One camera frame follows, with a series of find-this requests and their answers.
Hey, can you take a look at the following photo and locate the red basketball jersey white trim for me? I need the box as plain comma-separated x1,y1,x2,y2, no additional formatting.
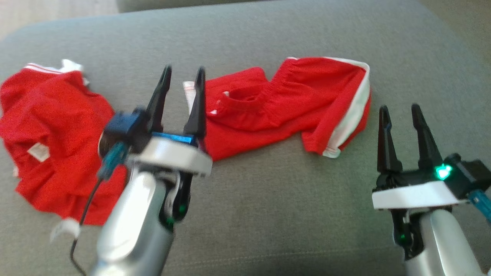
0,59,129,227

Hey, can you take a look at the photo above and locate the white cable label tag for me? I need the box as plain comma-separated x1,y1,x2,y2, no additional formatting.
50,218,81,243

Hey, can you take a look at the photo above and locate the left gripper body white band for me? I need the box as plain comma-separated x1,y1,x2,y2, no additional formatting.
128,131,214,231

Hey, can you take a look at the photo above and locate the red shorts white side stripe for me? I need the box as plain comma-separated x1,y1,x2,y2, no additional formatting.
183,56,372,161

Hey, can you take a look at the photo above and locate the light grey sofa seat cushion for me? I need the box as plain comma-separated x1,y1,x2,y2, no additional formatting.
117,0,269,14

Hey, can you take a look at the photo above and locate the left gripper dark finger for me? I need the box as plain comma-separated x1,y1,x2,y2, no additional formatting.
146,64,172,133
183,66,208,140

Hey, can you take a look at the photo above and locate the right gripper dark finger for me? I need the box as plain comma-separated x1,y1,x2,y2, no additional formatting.
377,105,403,174
411,103,444,172

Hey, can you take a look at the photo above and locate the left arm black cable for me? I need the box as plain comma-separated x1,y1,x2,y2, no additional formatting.
70,142,129,276

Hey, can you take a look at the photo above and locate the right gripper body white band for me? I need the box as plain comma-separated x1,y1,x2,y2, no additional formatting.
371,164,469,262

